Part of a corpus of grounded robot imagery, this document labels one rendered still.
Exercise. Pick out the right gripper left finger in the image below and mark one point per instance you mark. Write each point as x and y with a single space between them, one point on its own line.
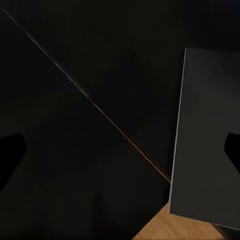
12 150

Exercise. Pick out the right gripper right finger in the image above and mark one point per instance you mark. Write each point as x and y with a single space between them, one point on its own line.
232 149

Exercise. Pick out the notebook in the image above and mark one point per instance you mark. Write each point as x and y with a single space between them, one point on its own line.
205 184

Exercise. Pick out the desk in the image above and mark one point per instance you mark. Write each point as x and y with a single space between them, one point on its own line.
94 88

